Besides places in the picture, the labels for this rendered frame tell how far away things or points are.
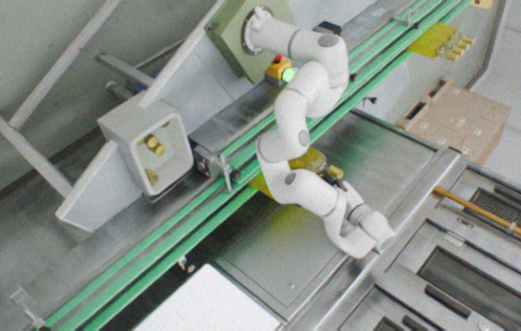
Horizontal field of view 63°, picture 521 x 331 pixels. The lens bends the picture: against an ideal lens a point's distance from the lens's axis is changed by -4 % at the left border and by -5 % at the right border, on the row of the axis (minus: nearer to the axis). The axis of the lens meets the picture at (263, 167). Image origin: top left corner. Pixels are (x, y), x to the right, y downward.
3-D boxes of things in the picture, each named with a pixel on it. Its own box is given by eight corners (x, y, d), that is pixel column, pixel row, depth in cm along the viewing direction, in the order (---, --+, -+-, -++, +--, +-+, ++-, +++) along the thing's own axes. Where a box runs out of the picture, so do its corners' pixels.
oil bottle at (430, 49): (396, 46, 201) (452, 66, 187) (397, 35, 197) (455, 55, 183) (402, 41, 204) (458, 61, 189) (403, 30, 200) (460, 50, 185)
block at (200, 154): (196, 170, 145) (210, 180, 142) (190, 150, 139) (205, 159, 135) (204, 165, 147) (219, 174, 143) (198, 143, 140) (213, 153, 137)
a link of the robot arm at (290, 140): (269, 95, 118) (239, 131, 112) (300, 80, 107) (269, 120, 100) (302, 131, 122) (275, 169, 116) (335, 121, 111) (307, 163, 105)
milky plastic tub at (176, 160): (135, 185, 136) (152, 199, 132) (111, 131, 120) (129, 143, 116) (178, 154, 144) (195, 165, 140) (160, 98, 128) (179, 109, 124)
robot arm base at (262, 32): (234, 24, 127) (276, 38, 119) (260, -6, 129) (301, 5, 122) (253, 59, 140) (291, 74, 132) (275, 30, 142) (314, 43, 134)
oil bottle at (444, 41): (402, 40, 204) (458, 61, 189) (403, 30, 200) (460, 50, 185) (408, 36, 207) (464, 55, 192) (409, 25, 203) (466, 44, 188)
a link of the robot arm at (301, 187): (350, 160, 116) (315, 166, 129) (291, 115, 107) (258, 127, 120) (331, 216, 110) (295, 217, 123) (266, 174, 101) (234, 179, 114)
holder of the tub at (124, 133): (140, 195, 140) (154, 207, 136) (111, 131, 121) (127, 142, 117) (180, 164, 148) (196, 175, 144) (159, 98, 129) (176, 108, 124)
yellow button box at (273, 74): (264, 79, 161) (279, 86, 157) (262, 62, 156) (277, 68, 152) (277, 70, 164) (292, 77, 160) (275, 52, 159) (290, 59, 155)
